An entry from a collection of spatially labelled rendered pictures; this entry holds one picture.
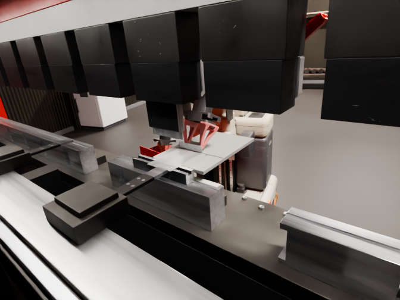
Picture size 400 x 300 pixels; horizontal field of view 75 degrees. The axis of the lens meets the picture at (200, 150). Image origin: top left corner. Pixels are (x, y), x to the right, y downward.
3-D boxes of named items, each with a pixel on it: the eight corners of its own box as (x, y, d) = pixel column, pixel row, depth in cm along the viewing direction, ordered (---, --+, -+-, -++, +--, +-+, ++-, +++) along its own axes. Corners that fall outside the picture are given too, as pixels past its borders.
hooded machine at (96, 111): (103, 131, 452) (85, 50, 403) (79, 129, 475) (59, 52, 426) (128, 120, 509) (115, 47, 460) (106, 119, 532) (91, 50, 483)
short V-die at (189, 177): (194, 180, 66) (193, 169, 64) (186, 185, 63) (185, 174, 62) (141, 163, 77) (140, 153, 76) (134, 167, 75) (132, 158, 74)
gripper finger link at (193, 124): (192, 147, 72) (200, 113, 71) (173, 142, 76) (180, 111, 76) (206, 150, 77) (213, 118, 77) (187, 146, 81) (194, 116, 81)
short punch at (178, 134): (185, 138, 62) (181, 98, 58) (180, 141, 60) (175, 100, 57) (156, 132, 68) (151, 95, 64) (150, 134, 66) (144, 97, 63)
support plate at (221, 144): (254, 141, 82) (254, 137, 82) (203, 175, 63) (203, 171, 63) (208, 133, 93) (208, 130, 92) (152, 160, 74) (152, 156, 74)
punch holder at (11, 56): (47, 84, 105) (34, 40, 99) (24, 88, 99) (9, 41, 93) (32, 83, 114) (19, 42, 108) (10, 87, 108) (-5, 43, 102)
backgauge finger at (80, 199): (181, 180, 63) (179, 161, 61) (78, 246, 44) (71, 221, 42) (147, 169, 70) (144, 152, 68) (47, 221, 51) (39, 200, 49)
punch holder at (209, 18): (301, 103, 46) (309, -5, 40) (282, 115, 40) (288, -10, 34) (228, 97, 55) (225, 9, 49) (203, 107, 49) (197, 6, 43)
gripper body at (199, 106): (208, 119, 70) (213, 92, 70) (179, 115, 76) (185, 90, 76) (220, 124, 75) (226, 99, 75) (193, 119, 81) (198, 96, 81)
